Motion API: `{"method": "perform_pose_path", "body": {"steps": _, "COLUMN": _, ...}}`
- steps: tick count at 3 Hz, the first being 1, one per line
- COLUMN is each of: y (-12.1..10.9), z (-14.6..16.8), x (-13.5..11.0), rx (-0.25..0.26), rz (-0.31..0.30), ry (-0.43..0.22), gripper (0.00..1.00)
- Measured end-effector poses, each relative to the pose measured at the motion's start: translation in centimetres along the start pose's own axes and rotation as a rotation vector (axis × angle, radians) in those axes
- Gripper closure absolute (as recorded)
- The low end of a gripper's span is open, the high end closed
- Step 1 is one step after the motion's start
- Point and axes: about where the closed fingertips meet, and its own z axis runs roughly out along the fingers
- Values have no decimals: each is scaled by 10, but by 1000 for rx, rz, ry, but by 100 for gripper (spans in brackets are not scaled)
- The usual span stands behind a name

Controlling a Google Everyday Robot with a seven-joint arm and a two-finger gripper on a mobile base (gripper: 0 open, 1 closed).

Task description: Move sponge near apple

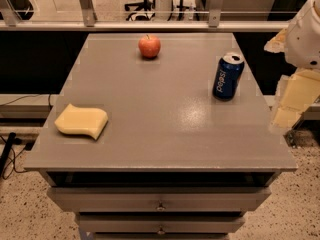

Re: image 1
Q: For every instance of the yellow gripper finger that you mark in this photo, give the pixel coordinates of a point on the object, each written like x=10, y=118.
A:
x=294, y=95
x=277, y=43

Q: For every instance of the yellow sponge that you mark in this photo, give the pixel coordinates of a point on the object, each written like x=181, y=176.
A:
x=81, y=121

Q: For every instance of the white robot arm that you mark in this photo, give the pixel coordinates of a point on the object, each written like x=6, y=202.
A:
x=300, y=43

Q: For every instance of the red apple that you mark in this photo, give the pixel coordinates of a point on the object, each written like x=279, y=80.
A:
x=149, y=46

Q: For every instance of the blue pepsi can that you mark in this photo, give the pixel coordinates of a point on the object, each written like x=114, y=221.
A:
x=229, y=71

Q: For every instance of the grey drawer cabinet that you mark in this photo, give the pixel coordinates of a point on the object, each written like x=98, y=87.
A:
x=165, y=128

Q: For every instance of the lower drawer with knob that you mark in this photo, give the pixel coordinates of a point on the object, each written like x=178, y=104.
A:
x=159, y=223

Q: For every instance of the drawer with knob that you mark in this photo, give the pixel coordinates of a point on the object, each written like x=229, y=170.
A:
x=234, y=199
x=159, y=223

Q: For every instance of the upper drawer with knob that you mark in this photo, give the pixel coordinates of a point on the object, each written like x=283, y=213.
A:
x=234, y=199

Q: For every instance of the metal guard rail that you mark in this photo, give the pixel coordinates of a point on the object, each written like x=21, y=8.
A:
x=81, y=15

